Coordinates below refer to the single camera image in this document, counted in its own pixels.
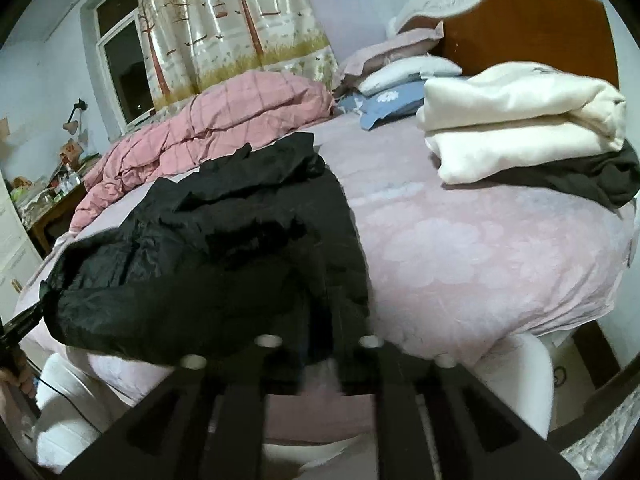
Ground cream folded garment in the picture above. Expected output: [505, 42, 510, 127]
[416, 62, 627, 185]

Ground cluttered wooden desk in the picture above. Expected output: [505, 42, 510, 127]
[6, 141, 101, 257]

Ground tree print curtain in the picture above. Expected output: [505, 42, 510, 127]
[138, 0, 337, 110]

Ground mauve pillow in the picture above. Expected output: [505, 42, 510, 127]
[332, 21, 445, 89]

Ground dark grey folded garment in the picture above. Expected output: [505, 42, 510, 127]
[487, 141, 639, 210]

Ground pink wall lamp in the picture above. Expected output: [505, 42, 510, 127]
[62, 99, 88, 136]

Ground pink plaid duvet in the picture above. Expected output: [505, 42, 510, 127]
[70, 70, 334, 232]

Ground black puffer jacket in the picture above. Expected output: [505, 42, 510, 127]
[40, 132, 369, 365]

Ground white pillow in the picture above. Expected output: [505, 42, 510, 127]
[356, 55, 463, 96]

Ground blue flower pillow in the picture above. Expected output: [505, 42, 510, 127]
[337, 80, 424, 131]

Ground dark window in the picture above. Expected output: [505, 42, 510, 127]
[94, 0, 155, 131]

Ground white cabinet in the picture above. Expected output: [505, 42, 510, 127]
[0, 179, 42, 322]

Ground pink floral bedsheet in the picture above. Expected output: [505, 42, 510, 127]
[312, 116, 634, 365]

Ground person left hand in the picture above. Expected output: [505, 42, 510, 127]
[1, 350, 37, 399]

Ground white and wood headboard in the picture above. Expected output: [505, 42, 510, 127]
[387, 0, 618, 84]

